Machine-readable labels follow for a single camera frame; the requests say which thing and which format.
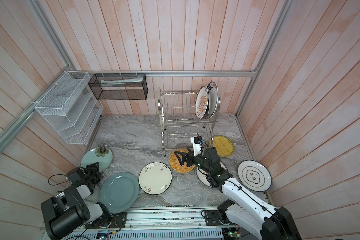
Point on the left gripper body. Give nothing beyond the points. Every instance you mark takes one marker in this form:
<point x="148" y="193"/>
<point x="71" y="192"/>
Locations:
<point x="92" y="174"/>

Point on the large teal plate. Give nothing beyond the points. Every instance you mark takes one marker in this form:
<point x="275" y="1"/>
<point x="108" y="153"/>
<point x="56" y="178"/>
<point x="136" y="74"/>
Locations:
<point x="119" y="192"/>

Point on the stainless steel dish rack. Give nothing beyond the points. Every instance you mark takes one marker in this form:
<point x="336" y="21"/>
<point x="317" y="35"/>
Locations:
<point x="179" y="123"/>

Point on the black wire mesh basket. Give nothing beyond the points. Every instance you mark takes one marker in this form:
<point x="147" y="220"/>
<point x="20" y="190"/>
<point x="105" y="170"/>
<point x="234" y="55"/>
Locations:
<point x="116" y="87"/>

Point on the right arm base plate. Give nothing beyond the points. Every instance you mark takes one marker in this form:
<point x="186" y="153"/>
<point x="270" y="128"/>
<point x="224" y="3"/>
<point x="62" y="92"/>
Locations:
<point x="215" y="218"/>

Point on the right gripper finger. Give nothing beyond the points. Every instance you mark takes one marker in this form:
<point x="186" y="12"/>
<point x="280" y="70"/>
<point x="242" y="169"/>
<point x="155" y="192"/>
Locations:
<point x="181" y="160"/>
<point x="189" y="154"/>

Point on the small orange sunburst plate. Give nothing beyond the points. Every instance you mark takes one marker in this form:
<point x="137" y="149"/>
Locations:
<point x="202" y="103"/>

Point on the aluminium frame rail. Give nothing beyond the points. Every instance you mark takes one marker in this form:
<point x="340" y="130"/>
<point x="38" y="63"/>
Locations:
<point x="172" y="73"/>

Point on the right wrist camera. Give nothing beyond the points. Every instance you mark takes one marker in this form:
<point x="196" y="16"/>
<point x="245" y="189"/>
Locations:
<point x="197" y="143"/>

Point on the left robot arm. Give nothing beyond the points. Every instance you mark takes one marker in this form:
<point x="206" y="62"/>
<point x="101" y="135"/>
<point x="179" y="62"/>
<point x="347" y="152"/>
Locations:
<point x="68" y="211"/>

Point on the white plate black cloud motif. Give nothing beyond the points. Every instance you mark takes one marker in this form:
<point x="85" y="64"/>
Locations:
<point x="254" y="176"/>

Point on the yellow woven pattern plate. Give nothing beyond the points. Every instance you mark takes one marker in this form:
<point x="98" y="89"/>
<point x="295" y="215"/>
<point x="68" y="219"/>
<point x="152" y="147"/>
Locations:
<point x="225" y="147"/>

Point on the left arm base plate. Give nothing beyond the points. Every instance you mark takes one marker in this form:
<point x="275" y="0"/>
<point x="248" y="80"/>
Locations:
<point x="118" y="221"/>

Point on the cream floral plate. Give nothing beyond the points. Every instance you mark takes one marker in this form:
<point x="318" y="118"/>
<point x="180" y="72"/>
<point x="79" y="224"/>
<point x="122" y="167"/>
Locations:
<point x="155" y="178"/>

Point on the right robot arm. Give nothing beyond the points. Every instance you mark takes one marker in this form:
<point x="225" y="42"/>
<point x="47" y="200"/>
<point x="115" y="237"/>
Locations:
<point x="243" y="208"/>

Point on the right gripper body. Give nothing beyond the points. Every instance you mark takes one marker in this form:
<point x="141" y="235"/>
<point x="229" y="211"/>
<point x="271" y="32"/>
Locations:
<point x="199" y="161"/>

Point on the large orange sunburst plate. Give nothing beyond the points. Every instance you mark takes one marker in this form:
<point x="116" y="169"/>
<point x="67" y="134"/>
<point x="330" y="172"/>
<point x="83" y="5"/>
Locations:
<point x="202" y="177"/>

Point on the white wire mesh shelf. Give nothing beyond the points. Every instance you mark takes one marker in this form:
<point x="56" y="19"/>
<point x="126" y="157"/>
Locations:
<point x="71" y="112"/>

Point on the light green flower plate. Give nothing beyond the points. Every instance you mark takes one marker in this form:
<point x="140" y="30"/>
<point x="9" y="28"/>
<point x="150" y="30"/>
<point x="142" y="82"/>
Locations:
<point x="101" y="155"/>

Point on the white plate green lettered rim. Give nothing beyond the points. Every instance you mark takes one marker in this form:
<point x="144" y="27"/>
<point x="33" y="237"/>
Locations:
<point x="213" y="88"/>

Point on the black round plate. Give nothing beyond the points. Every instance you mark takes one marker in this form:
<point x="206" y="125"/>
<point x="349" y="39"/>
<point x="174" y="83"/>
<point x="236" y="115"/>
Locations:
<point x="209" y="105"/>

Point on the orange woven pattern plate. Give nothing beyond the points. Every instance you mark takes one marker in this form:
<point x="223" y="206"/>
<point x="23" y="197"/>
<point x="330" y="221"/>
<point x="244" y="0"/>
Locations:
<point x="174" y="162"/>

